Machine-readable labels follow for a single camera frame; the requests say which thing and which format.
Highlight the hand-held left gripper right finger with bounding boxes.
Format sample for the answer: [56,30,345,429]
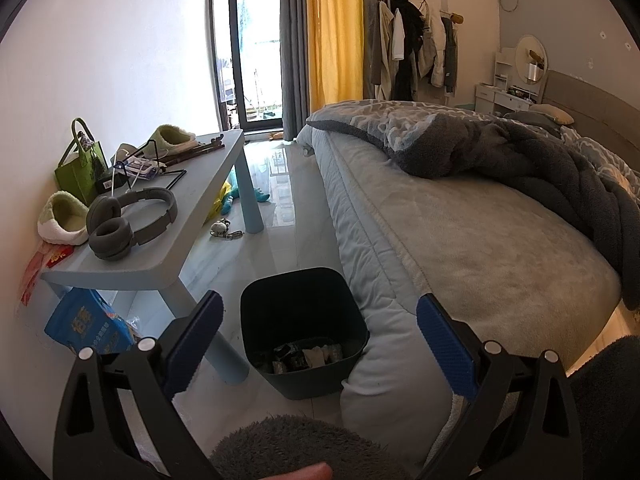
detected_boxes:
[415,292,583,480]

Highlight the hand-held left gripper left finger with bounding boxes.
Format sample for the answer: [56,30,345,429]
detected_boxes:
[52,290,224,480]

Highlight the dark trash bin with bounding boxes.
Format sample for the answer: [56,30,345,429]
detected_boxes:
[240,267,371,401]

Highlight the person's left hand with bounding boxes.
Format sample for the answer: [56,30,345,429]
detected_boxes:
[277,462,334,480]

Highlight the bed with grey sheet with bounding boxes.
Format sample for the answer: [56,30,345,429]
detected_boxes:
[297,125,623,461]

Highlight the blue printed package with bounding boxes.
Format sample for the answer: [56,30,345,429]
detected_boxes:
[44,287,138,356]

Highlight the grey headphones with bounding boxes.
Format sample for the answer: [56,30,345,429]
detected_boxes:
[86,187,179,261]

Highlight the person's grey fluffy clothing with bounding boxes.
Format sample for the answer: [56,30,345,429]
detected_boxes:
[209,335,640,480]

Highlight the yellow plastic bag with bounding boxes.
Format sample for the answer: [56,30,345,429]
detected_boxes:
[207,180,236,218]

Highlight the light blue table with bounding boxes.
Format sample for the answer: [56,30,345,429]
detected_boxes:
[40,129,265,385]

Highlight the teal plush toy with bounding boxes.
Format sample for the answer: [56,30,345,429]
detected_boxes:
[222,180,273,213]

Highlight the red paper packets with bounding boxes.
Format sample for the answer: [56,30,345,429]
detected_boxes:
[19,240,75,307]

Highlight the black box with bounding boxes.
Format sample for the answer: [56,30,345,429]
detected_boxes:
[96,172,126,194]

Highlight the green fluffy slipper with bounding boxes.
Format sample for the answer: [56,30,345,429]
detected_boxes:
[150,125,197,153]
[37,191,91,246]

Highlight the dark wooden stick bundle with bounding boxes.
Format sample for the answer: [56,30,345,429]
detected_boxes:
[161,135,226,167]

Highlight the green felt bag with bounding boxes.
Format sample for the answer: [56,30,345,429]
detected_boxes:
[55,118,107,207]

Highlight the grey fleece patterned blanket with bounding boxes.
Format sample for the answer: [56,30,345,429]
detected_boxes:
[305,99,640,311]

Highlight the grey pillow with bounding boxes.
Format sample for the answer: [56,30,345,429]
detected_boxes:
[502,110,563,138]

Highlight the white dressing table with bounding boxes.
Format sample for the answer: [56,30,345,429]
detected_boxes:
[474,47,543,116]

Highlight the beige pillow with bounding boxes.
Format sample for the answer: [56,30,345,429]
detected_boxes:
[529,104,576,126]

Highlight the glass balcony door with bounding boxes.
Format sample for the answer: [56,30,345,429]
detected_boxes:
[206,0,286,133]

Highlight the white jacket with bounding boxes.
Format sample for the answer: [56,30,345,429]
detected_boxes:
[417,2,446,88]

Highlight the grey padded headboard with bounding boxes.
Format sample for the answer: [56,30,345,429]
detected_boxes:
[542,70,640,161]

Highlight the grey coat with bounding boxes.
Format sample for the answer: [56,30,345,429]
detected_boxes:
[442,17,458,93]

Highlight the beige coat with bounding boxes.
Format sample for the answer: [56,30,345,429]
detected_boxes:
[372,1,396,101]

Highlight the round mirror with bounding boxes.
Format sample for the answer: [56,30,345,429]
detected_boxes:
[515,35,548,83]

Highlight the white shirt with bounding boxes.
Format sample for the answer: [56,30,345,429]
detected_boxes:
[391,10,406,61]

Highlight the yellow curtain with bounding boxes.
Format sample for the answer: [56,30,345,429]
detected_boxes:
[304,0,365,108]

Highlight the black coat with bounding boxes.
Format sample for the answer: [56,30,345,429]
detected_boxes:
[390,0,426,101]

